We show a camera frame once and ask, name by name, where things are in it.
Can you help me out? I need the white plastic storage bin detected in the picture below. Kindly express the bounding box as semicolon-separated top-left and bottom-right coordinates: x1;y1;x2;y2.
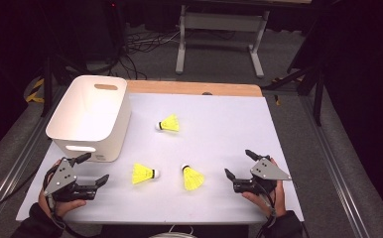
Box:
45;74;133;164

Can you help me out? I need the bundle of floor cables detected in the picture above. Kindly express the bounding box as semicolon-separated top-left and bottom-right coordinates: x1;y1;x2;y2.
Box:
119;29;181;80

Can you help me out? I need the person's right hand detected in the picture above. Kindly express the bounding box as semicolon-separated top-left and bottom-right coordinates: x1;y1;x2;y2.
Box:
241;158;287;218

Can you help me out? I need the black tripod stand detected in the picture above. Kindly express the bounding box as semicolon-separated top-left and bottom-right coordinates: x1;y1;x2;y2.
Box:
262;59;326;127

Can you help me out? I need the yellow black hazard tape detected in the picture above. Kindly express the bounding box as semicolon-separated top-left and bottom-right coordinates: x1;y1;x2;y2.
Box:
25;77;46;104

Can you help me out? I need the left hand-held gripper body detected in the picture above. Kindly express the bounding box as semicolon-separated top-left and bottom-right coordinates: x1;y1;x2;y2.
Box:
43;158;98;203

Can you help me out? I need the black floor cable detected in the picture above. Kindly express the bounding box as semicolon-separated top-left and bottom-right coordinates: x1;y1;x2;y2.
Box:
0;167;39;222

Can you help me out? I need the yellow plastic shuttlecock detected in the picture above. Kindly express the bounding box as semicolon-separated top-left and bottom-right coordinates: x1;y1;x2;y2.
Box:
131;163;161;185
181;164;206;191
155;113;181;133

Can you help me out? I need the left hand-held gripper cable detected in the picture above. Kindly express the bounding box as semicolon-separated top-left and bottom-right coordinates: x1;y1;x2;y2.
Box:
42;165;91;238

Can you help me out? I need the person's left hand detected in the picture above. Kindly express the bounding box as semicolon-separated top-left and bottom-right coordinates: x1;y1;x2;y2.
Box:
38;158;87;219

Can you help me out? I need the black metal stand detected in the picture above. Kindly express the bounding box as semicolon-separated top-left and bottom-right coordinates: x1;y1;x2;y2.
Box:
40;54;91;117

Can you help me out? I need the white cable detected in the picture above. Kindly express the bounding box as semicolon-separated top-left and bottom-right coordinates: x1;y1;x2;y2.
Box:
149;224;197;238

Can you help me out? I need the right hand-held gripper cable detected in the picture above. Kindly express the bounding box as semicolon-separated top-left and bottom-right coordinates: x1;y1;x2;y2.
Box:
253;180;277;238

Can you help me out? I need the grey metal stand frame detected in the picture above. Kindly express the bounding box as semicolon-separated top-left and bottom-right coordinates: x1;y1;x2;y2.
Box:
175;3;270;79

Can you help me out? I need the hand-held gripper cable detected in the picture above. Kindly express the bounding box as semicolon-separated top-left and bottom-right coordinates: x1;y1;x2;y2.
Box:
253;180;277;238
42;165;91;238

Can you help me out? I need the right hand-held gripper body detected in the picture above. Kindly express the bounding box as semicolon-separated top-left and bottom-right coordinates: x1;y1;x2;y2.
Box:
232;157;293;196

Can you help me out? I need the aluminium rail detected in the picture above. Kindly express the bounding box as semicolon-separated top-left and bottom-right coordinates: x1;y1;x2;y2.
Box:
299;95;374;238
0;95;66;229

